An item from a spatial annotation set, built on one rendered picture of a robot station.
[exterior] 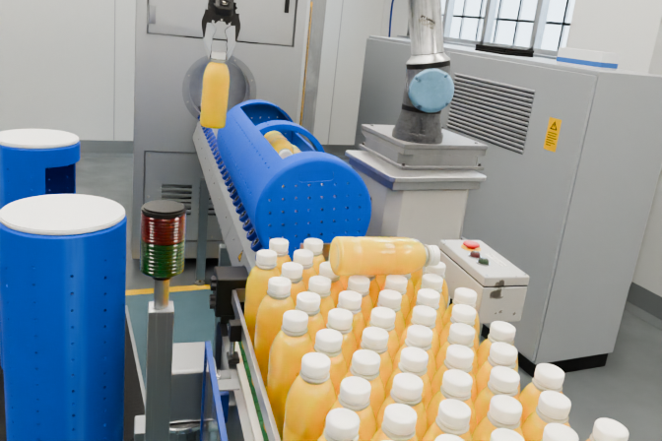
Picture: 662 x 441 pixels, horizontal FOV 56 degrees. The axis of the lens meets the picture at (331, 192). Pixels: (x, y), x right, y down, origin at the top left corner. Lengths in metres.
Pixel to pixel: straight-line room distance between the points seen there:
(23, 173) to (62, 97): 4.12
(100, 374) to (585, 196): 2.10
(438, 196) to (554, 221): 1.21
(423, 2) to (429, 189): 0.50
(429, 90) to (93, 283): 0.95
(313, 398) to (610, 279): 2.51
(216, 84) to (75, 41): 4.69
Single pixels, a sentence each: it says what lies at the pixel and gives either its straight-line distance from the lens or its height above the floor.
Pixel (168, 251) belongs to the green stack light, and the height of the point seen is 1.20.
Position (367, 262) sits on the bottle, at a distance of 1.10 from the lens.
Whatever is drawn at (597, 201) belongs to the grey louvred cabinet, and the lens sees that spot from 2.98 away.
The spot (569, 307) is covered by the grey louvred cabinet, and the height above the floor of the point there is 0.36.
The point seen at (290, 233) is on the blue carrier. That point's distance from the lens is 1.46.
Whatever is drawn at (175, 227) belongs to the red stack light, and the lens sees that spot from 0.91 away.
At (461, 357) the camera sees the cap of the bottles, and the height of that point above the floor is 1.10.
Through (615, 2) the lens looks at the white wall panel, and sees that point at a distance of 4.11.
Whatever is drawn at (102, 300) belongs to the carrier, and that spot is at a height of 0.85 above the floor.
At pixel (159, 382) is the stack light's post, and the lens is 1.03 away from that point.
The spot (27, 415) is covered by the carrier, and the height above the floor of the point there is 0.56.
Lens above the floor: 1.55
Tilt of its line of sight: 16 degrees down
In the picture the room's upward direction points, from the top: 6 degrees clockwise
